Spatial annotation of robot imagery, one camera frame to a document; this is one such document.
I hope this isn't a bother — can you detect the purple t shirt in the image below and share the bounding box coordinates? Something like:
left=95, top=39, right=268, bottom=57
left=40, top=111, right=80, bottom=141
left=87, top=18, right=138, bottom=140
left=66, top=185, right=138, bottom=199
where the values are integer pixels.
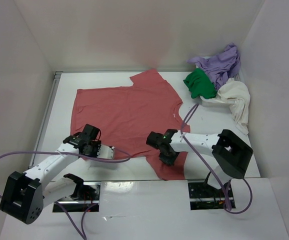
left=187, top=42, right=241, bottom=90

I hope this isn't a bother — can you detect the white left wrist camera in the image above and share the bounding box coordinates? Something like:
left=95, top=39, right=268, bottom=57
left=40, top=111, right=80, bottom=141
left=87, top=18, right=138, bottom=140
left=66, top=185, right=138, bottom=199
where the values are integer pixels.
left=97, top=144, right=115, bottom=160

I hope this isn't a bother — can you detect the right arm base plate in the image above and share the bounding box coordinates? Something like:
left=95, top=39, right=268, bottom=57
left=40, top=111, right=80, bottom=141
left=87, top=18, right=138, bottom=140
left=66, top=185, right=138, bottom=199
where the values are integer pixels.
left=187, top=181, right=225, bottom=211

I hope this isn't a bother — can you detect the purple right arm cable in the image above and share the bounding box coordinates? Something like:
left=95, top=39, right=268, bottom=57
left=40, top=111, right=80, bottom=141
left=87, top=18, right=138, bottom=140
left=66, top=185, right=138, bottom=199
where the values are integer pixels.
left=180, top=102, right=253, bottom=215

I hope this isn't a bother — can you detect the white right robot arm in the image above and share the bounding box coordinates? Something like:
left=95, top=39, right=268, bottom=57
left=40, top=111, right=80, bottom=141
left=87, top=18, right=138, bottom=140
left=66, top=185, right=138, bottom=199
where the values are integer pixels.
left=146, top=129, right=253, bottom=197

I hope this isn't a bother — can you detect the green t shirt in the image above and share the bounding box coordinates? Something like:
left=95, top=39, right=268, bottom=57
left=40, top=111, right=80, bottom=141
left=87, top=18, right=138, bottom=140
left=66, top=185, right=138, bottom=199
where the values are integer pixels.
left=183, top=68, right=217, bottom=99

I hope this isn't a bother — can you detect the white plastic basket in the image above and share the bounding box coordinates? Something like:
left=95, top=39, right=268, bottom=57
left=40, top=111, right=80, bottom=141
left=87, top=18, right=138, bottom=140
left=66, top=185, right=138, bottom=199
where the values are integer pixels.
left=200, top=71, right=240, bottom=107

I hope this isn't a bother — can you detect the cream white t shirt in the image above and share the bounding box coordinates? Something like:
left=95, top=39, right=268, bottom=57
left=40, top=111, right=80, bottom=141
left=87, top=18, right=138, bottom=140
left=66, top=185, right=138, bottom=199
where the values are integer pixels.
left=217, top=78, right=251, bottom=135

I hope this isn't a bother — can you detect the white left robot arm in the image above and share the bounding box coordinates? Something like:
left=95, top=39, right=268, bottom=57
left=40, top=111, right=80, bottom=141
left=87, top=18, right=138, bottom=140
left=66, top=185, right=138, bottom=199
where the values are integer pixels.
left=0, top=124, right=101, bottom=225

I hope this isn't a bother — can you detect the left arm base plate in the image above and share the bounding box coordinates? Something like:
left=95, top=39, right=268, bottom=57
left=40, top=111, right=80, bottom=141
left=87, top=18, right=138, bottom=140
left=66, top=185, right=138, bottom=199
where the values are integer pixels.
left=57, top=181, right=101, bottom=213

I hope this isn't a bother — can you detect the red t shirt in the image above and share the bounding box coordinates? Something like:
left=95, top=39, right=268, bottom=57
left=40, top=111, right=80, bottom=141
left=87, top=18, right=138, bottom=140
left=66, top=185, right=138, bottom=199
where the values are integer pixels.
left=70, top=69, right=187, bottom=181

